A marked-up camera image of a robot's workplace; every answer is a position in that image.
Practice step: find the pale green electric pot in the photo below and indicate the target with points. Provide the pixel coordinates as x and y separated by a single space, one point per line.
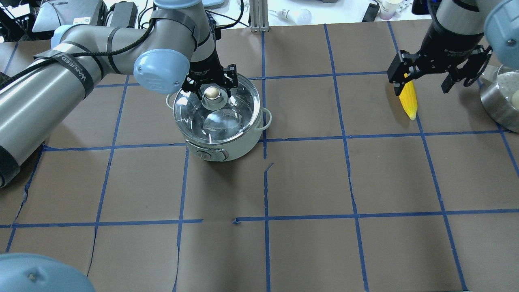
213 97

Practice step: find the steel steamer pot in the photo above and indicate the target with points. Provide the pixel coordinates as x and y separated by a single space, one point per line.
499 95

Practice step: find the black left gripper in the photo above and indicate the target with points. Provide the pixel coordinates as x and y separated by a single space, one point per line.
205 67

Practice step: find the white paper cup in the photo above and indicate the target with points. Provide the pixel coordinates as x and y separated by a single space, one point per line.
388 8

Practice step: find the black power adapter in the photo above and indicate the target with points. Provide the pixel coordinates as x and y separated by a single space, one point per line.
122 15

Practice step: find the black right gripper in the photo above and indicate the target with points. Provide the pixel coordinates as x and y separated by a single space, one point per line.
446 44

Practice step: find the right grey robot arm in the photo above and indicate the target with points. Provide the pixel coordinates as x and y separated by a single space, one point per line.
462 37

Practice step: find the glass pot lid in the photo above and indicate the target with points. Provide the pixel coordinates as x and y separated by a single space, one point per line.
227 122

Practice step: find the yellow corn cob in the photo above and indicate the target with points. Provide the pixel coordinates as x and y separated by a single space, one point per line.
408 100

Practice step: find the aluminium frame post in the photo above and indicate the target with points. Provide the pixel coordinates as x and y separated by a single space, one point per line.
258 13

